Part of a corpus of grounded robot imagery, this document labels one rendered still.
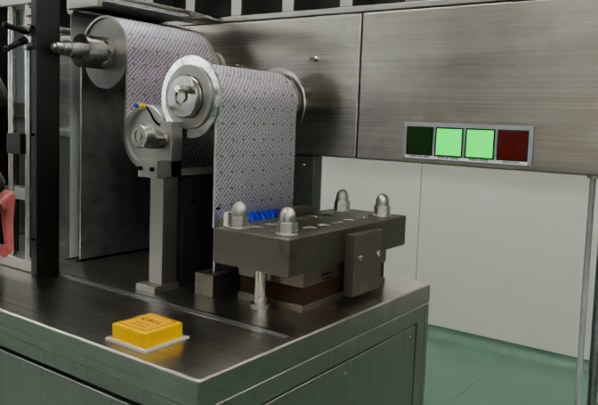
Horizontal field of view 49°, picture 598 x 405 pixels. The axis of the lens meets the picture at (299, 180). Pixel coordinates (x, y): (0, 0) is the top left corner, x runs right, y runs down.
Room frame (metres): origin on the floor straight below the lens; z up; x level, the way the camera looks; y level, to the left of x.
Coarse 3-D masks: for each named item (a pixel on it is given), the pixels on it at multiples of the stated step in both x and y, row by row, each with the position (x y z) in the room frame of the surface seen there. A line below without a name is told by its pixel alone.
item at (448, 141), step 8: (440, 128) 1.24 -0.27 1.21; (440, 136) 1.24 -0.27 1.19; (448, 136) 1.23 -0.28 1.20; (456, 136) 1.22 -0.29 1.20; (440, 144) 1.24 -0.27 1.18; (448, 144) 1.23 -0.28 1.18; (456, 144) 1.22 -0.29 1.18; (440, 152) 1.24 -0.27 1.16; (448, 152) 1.23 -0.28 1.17; (456, 152) 1.22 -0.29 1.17
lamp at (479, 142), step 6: (468, 132) 1.21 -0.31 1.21; (474, 132) 1.20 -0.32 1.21; (480, 132) 1.20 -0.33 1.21; (486, 132) 1.19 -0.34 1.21; (492, 132) 1.18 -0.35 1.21; (468, 138) 1.21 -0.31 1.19; (474, 138) 1.20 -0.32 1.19; (480, 138) 1.20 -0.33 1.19; (486, 138) 1.19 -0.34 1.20; (492, 138) 1.18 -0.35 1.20; (468, 144) 1.21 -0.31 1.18; (474, 144) 1.20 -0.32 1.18; (480, 144) 1.20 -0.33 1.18; (486, 144) 1.19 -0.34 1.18; (492, 144) 1.18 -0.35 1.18; (468, 150) 1.21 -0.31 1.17; (474, 150) 1.20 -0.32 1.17; (480, 150) 1.20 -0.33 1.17; (486, 150) 1.19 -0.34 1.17; (492, 150) 1.18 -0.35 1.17; (468, 156) 1.21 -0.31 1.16; (474, 156) 1.20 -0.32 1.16; (480, 156) 1.20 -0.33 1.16; (486, 156) 1.19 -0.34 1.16
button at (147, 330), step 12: (120, 324) 0.89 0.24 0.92; (132, 324) 0.89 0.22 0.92; (144, 324) 0.89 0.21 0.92; (156, 324) 0.89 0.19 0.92; (168, 324) 0.89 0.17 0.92; (180, 324) 0.90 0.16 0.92; (120, 336) 0.88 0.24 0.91; (132, 336) 0.87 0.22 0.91; (144, 336) 0.85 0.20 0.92; (156, 336) 0.87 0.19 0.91; (168, 336) 0.88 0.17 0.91; (180, 336) 0.90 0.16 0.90; (144, 348) 0.85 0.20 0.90
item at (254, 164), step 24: (216, 144) 1.15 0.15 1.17; (240, 144) 1.20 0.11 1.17; (264, 144) 1.26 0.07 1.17; (288, 144) 1.32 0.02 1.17; (216, 168) 1.15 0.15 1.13; (240, 168) 1.20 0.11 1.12; (264, 168) 1.26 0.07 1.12; (288, 168) 1.32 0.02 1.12; (216, 192) 1.15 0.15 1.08; (240, 192) 1.20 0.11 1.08; (264, 192) 1.26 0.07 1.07; (288, 192) 1.33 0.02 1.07; (216, 216) 1.15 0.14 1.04
